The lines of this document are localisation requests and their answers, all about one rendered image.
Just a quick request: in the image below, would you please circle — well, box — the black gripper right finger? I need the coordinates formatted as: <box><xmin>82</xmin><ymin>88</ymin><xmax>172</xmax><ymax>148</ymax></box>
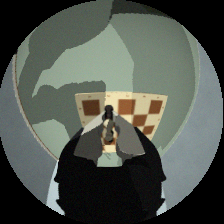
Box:
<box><xmin>111</xmin><ymin>110</ymin><xmax>166</xmax><ymax>182</ymax></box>

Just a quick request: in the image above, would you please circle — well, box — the brown and cream chessboard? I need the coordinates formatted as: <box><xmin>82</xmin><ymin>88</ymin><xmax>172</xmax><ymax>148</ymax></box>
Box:
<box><xmin>75</xmin><ymin>92</ymin><xmax>168</xmax><ymax>153</ymax></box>

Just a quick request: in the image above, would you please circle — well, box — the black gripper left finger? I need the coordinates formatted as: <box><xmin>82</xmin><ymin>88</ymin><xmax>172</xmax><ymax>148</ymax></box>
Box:
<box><xmin>54</xmin><ymin>111</ymin><xmax>107</xmax><ymax>183</ymax></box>

